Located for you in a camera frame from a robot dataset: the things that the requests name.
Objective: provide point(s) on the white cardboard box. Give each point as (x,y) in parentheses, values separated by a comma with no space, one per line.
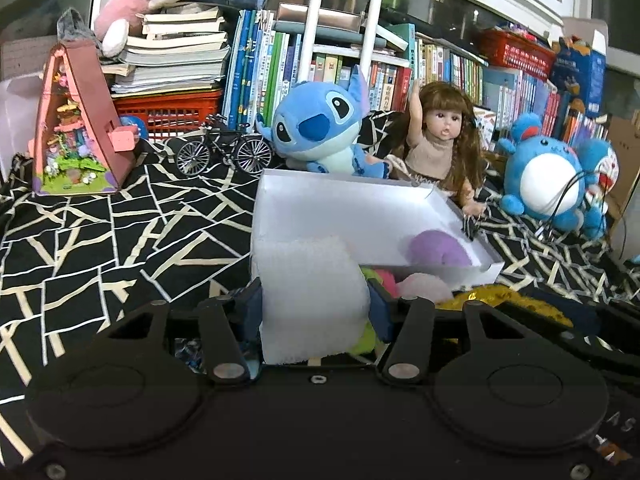
(350,210)

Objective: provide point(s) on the pale pink plush ball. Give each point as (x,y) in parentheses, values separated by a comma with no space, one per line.
(422,287)

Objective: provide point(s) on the row of upright books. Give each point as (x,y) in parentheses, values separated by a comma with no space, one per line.
(350,70)

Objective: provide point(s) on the blue round disc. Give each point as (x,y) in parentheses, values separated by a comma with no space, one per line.
(132,122)

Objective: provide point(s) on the black miniature bicycle model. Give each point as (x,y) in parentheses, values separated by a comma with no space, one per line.
(225,152)

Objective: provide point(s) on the grey cloth bag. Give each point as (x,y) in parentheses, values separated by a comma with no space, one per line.
(75,25)

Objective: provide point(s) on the red plastic basket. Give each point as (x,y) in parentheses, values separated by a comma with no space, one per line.
(165,110)

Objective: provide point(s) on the round blue mouse plush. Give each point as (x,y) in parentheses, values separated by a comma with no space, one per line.
(542,175)

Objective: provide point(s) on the blue alien plush toy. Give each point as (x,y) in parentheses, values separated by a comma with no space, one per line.
(320,125)

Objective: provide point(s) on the purple plush ball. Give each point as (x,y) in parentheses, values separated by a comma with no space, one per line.
(440,250)

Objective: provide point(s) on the blue robot cat plush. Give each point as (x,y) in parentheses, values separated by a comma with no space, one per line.
(602,165)

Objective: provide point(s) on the translucent plastic bin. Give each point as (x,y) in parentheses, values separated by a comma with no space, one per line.
(15,105)

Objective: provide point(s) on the black blanket with beige lines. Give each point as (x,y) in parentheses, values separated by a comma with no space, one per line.
(125,240)

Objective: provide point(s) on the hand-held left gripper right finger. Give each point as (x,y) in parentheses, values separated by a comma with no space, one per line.
(378,310)

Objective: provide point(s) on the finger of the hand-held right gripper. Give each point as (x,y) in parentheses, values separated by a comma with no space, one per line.
(600,340)

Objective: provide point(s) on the blue printed carton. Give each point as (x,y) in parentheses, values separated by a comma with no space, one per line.
(580,72)

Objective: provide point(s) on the red basket of packets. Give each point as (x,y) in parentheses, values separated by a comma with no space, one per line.
(515,52)

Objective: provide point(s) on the brown cardboard box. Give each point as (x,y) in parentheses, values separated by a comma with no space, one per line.
(625,160)

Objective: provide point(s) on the stack of lying books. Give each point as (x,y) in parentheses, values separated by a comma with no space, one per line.
(170,55)

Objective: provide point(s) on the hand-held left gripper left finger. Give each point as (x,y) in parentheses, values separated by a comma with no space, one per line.
(248,310)

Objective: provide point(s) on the silver flat box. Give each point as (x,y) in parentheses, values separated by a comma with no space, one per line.
(320,15)

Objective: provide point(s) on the white fluffy cloth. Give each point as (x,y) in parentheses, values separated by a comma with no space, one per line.
(310,300)

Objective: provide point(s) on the brown-haired baby doll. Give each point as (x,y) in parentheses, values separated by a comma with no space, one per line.
(440,135)

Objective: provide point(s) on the pink bunny plush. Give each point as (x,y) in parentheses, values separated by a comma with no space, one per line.
(130,15)

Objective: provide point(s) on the pink triangular miniature dollhouse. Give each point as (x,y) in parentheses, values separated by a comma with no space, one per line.
(75,125)

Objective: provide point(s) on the white rack pole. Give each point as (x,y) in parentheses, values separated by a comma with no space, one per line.
(312,20)
(372,15)

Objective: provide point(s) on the green and pink plush toy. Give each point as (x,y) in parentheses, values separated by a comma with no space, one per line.
(382,278)

